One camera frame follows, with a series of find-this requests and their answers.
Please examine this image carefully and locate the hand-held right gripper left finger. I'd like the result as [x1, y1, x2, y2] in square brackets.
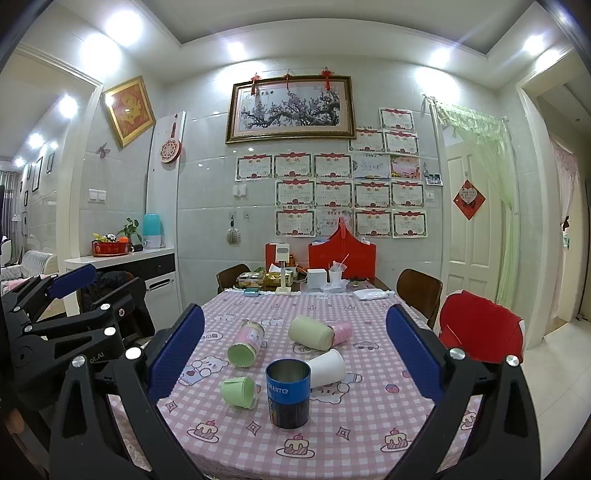
[48, 304, 206, 480]

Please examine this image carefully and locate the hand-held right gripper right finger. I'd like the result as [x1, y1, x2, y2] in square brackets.
[385, 304, 541, 480]

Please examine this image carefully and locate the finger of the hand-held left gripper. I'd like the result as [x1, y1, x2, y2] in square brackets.
[21, 277, 156, 366]
[0, 264, 99, 334]

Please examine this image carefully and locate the small green plastic cup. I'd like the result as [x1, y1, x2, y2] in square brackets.
[221, 376, 258, 409]

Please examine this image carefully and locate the white paper cup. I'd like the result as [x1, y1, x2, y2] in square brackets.
[305, 348, 347, 387]

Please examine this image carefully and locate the cream plastic cup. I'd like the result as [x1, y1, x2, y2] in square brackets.
[288, 315, 335, 350]

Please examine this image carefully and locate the blue tin cup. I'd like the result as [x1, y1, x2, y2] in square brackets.
[265, 359, 311, 430]

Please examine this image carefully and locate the dark cloth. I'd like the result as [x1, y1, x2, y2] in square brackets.
[78, 270, 139, 296]

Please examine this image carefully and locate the white slatted chair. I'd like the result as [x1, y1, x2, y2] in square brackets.
[21, 250, 60, 278]

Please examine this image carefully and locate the red round tray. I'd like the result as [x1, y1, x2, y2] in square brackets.
[91, 233, 130, 258]

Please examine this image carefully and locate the white sideboard cabinet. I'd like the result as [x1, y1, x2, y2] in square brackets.
[65, 247, 178, 317]

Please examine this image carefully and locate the dark wooden chair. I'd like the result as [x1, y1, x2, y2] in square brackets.
[396, 268, 443, 330]
[217, 264, 252, 296]

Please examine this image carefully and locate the white plastic bag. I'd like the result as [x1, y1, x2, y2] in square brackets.
[353, 288, 397, 303]

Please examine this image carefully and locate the glass jar with green lid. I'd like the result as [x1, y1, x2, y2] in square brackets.
[226, 319, 265, 368]

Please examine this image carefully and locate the red chair cover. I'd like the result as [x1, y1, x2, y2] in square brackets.
[436, 290, 526, 365]

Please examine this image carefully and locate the potted green plant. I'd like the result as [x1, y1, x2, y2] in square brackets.
[117, 218, 143, 245]

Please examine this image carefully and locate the pink checkered tablecloth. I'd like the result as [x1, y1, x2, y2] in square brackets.
[108, 288, 485, 480]

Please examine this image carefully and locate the teal humidifier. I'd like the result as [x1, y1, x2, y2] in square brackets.
[142, 213, 163, 250]

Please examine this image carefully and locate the clear plastic tray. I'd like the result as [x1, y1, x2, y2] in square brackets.
[300, 278, 355, 294]

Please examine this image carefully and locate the white panel door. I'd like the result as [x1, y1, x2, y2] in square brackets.
[443, 138, 504, 303]

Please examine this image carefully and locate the red paper bag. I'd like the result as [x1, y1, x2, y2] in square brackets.
[308, 218, 377, 282]

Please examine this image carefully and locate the green box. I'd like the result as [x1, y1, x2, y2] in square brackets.
[264, 270, 296, 288]

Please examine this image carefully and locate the white desk stand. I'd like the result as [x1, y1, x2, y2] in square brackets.
[272, 246, 293, 293]

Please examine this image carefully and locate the pink round hanging ornament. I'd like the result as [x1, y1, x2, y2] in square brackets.
[159, 115, 183, 164]

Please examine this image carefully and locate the red diamond door decoration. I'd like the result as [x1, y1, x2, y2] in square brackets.
[452, 179, 485, 220]

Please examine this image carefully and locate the gold framed picture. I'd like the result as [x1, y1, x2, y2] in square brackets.
[102, 76, 156, 148]

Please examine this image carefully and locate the pink door curtain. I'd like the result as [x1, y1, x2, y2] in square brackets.
[551, 141, 581, 324]

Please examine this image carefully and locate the framed plum blossom painting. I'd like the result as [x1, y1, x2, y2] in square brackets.
[225, 76, 357, 145]

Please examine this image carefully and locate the wall of award certificates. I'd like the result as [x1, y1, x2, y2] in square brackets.
[235, 107, 428, 240]

